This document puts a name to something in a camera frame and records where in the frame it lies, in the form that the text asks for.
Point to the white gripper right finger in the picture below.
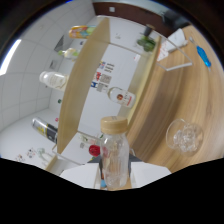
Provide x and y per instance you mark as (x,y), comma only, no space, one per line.
(150,174)

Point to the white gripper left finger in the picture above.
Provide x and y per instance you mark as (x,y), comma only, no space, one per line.
(81,175)

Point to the clear bottle with wooden cap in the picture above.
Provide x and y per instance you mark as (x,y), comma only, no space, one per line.
(115,156)

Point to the white milk bottle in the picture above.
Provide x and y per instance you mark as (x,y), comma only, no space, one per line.
(53,80)

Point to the red liquid glass bottle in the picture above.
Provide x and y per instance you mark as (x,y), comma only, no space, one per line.
(94,150)

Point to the clear glass with ice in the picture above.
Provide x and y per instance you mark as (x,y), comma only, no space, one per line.
(185,138)

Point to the black and yellow bag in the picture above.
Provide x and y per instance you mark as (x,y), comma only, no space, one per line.
(45,130)

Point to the clear bottle with red label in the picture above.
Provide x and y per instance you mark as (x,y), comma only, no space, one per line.
(120,96)

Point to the two-tier wooden shelf rack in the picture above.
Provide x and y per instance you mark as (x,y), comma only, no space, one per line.
(83,83)

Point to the clear bottle with green cap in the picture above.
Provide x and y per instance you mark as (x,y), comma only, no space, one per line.
(69,53)

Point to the glass bowl of limes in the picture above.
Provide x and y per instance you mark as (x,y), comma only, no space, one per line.
(146,43)

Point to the white notebook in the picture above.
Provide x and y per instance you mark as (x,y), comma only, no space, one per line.
(175,41)

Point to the yellow snack bag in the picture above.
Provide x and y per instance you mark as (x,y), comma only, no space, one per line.
(81,32)

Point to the brown door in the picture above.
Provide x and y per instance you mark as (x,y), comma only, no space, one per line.
(133,13)

